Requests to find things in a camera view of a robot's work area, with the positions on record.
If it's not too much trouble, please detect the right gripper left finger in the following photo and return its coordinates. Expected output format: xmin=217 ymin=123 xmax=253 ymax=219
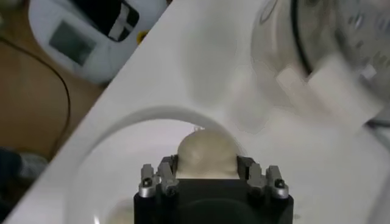
xmin=138 ymin=155 xmax=180 ymax=199

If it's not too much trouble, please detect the white round plate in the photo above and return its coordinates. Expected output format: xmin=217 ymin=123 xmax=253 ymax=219
xmin=65 ymin=105 xmax=390 ymax=224

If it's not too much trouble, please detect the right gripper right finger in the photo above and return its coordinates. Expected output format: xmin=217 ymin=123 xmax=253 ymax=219
xmin=236 ymin=155 xmax=289 ymax=200

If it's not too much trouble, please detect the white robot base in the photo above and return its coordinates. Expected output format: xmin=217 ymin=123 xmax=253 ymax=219
xmin=28 ymin=0 xmax=170 ymax=85

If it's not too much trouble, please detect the thin black floor cable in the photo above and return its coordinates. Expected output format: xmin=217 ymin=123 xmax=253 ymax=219
xmin=0 ymin=36 xmax=71 ymax=161

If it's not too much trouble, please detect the stainless steel steamer basket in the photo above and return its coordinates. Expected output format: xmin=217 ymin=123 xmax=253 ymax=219
xmin=291 ymin=0 xmax=390 ymax=128

